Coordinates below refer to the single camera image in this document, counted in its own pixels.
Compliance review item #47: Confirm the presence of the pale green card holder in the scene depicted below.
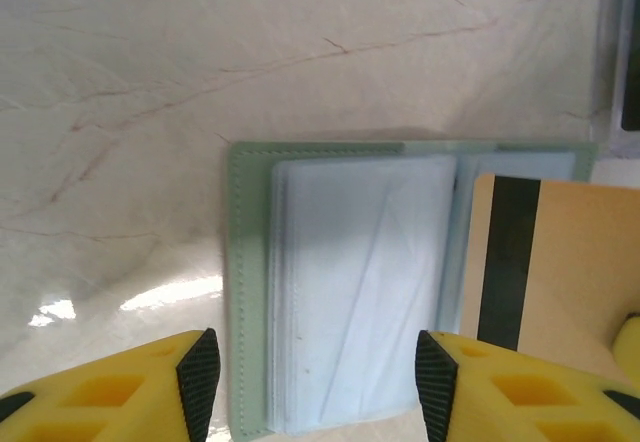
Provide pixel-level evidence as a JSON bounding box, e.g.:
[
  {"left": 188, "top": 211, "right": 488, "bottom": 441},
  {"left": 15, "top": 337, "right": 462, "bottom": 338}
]
[{"left": 223, "top": 140, "right": 599, "bottom": 437}]

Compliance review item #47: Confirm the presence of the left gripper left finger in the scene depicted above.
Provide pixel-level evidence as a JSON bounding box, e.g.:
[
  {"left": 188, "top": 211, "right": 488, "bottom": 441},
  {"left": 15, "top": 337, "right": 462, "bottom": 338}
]
[{"left": 0, "top": 328, "right": 220, "bottom": 442}]

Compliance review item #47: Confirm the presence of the gold card with black stripe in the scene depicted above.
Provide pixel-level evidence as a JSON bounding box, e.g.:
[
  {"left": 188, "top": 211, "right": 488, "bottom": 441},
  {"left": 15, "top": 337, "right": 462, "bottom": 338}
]
[{"left": 458, "top": 172, "right": 640, "bottom": 378}]

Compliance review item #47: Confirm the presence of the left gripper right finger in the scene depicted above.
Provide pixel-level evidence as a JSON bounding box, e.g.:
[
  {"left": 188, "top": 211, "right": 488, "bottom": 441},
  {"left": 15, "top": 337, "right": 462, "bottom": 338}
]
[{"left": 414, "top": 329, "right": 640, "bottom": 442}]

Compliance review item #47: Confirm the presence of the clear plastic tray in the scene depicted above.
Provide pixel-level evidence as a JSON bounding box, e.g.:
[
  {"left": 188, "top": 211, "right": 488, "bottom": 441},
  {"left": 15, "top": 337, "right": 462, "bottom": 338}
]
[{"left": 593, "top": 0, "right": 640, "bottom": 144}]

